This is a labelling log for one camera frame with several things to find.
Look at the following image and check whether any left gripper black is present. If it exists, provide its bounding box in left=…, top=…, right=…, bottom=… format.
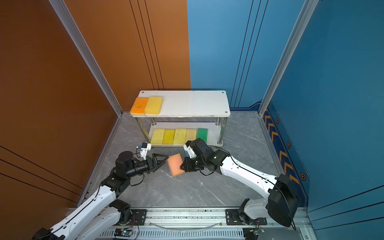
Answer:
left=126, top=154, right=168, bottom=180

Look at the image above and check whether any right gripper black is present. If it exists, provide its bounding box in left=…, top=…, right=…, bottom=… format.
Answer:
left=178, top=156, right=207, bottom=173

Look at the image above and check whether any pink sponge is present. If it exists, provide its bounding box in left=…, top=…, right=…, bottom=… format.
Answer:
left=167, top=154, right=185, bottom=177

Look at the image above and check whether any bright yellow foam sponge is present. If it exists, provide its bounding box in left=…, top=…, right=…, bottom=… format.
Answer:
left=162, top=129, right=176, bottom=145

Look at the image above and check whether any yellow porous sponge large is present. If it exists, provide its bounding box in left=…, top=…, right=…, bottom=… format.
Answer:
left=151, top=129, right=165, bottom=145

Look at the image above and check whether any pale yellow sponge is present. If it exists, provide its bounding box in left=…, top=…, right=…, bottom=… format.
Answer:
left=185, top=129, right=197, bottom=142

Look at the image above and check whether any green scrub sponge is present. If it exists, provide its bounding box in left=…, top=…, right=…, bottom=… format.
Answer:
left=197, top=128, right=208, bottom=143

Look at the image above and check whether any orange sponge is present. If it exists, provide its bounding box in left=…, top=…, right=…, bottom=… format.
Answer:
left=130, top=97, right=149, bottom=116

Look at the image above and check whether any white two-tier shelf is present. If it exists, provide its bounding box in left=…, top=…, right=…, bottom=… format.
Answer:
left=131, top=90, right=231, bottom=147

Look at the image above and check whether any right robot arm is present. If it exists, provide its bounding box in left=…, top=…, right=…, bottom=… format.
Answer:
left=180, top=139, right=300, bottom=229

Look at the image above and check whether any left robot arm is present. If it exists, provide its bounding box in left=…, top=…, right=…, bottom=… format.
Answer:
left=33, top=151, right=169, bottom=240

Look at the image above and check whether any left circuit board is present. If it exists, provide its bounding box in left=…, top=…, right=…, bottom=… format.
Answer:
left=114, top=229, right=134, bottom=239

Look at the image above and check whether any circuit board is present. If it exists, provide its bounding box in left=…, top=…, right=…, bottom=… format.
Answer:
left=114, top=229, right=134, bottom=239
left=243, top=228, right=265, bottom=240

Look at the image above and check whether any right circuit board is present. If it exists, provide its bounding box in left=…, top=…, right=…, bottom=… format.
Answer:
left=243, top=228, right=265, bottom=240

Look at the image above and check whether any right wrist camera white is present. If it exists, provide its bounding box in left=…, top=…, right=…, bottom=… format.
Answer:
left=183, top=141, right=197, bottom=159

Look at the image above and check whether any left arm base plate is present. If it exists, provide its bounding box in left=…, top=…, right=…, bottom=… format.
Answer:
left=118, top=209, right=147, bottom=226

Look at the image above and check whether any aluminium front rail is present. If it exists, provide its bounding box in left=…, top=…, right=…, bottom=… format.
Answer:
left=94, top=207, right=317, bottom=240

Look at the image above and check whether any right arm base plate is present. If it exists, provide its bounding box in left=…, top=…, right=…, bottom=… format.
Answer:
left=225, top=209, right=268, bottom=226

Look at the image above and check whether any left aluminium corner post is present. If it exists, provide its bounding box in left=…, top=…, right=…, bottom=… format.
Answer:
left=49, top=0, right=124, bottom=117

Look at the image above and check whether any aluminium corner post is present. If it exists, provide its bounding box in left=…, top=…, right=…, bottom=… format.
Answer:
left=258, top=0, right=319, bottom=117
left=49, top=0, right=124, bottom=117

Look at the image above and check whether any right aluminium corner post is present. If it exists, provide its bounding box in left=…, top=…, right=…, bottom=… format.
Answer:
left=258, top=0, right=319, bottom=117

